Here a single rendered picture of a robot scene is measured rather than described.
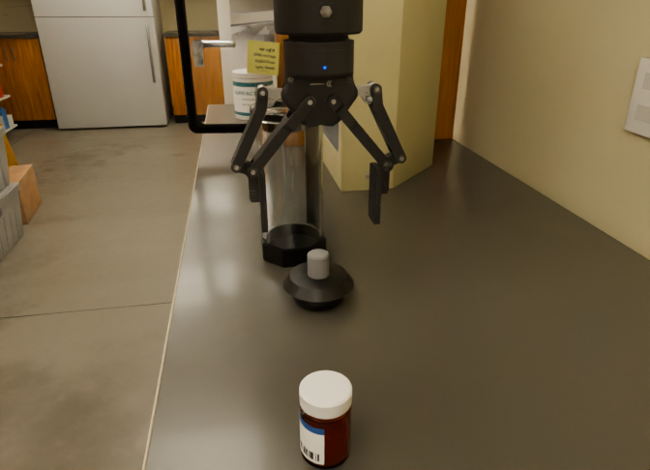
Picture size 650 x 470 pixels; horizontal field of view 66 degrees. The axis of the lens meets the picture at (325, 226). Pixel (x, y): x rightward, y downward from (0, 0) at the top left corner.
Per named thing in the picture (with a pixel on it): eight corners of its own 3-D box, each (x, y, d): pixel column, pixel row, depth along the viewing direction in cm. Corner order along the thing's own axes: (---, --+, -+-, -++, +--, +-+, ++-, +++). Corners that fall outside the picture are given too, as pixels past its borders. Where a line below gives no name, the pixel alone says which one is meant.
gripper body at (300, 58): (350, 34, 57) (348, 116, 61) (275, 35, 56) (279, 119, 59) (366, 39, 50) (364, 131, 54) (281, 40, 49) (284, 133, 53)
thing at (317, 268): (345, 277, 71) (346, 235, 68) (360, 313, 63) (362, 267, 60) (280, 282, 70) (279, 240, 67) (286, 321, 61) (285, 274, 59)
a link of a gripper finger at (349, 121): (318, 97, 57) (327, 88, 57) (378, 163, 62) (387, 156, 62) (324, 102, 54) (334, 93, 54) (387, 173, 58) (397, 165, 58)
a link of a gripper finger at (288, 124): (319, 102, 54) (310, 94, 53) (254, 181, 56) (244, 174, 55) (313, 97, 57) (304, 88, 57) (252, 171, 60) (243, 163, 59)
